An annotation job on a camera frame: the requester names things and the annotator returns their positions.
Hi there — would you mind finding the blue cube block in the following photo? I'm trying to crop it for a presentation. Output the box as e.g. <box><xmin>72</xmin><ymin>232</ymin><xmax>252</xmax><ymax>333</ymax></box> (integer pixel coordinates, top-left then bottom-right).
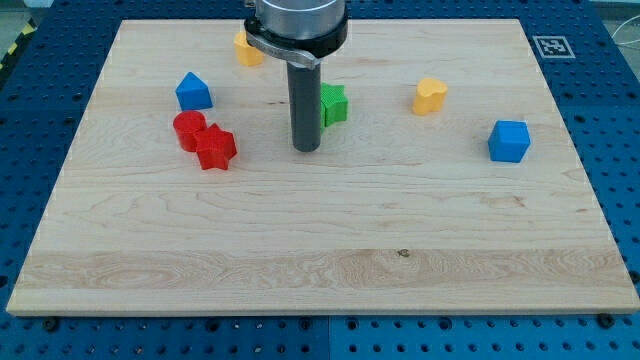
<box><xmin>488</xmin><ymin>120</ymin><xmax>531</xmax><ymax>163</ymax></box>

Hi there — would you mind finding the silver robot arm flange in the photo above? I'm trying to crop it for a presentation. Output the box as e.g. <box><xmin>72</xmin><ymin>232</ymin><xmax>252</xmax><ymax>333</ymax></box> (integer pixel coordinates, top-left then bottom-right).
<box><xmin>244</xmin><ymin>0</ymin><xmax>348</xmax><ymax>70</ymax></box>

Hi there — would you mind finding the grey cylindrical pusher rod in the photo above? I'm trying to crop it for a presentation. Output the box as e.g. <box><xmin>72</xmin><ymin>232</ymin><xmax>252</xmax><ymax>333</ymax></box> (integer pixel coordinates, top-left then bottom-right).
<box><xmin>287</xmin><ymin>62</ymin><xmax>321</xmax><ymax>152</ymax></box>

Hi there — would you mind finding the yellow hexagon block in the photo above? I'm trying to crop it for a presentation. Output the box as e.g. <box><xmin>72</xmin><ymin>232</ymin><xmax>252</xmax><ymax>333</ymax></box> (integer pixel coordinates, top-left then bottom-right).
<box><xmin>233</xmin><ymin>30</ymin><xmax>264</xmax><ymax>67</ymax></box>

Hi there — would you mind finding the yellow heart block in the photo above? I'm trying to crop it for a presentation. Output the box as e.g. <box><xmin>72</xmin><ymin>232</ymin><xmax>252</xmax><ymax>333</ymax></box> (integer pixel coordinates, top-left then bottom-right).
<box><xmin>412</xmin><ymin>78</ymin><xmax>448</xmax><ymax>115</ymax></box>

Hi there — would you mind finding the white fiducial marker tag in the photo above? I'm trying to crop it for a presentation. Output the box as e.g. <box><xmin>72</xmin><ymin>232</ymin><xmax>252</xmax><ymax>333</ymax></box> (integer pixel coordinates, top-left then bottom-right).
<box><xmin>533</xmin><ymin>35</ymin><xmax>575</xmax><ymax>59</ymax></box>

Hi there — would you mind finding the blue triangular block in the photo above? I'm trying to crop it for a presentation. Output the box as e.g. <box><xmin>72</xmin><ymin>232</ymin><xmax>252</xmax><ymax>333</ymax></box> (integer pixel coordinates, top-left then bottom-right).
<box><xmin>175</xmin><ymin>72</ymin><xmax>214</xmax><ymax>111</ymax></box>

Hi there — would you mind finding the green star block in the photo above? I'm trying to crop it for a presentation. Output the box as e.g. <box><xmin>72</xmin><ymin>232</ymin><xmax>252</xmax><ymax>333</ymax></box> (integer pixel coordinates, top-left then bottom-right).
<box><xmin>321</xmin><ymin>83</ymin><xmax>349</xmax><ymax>128</ymax></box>

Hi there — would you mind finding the white cable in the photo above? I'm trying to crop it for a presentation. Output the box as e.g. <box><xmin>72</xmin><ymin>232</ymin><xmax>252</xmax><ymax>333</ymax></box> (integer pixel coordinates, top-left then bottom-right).
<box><xmin>610</xmin><ymin>13</ymin><xmax>640</xmax><ymax>49</ymax></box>

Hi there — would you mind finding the light wooden board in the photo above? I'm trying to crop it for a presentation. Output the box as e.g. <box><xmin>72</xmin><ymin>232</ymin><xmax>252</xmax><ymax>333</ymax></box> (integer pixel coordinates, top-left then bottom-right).
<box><xmin>7</xmin><ymin>19</ymin><xmax>639</xmax><ymax>316</ymax></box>

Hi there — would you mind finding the red star block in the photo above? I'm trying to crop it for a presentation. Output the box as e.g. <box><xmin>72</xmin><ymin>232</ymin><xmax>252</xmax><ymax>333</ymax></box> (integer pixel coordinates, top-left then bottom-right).
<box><xmin>195</xmin><ymin>123</ymin><xmax>237</xmax><ymax>170</ymax></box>

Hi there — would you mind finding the red cylinder block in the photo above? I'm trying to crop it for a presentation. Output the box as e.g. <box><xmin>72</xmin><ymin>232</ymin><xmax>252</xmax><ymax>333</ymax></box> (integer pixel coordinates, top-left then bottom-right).
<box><xmin>173</xmin><ymin>110</ymin><xmax>206</xmax><ymax>152</ymax></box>

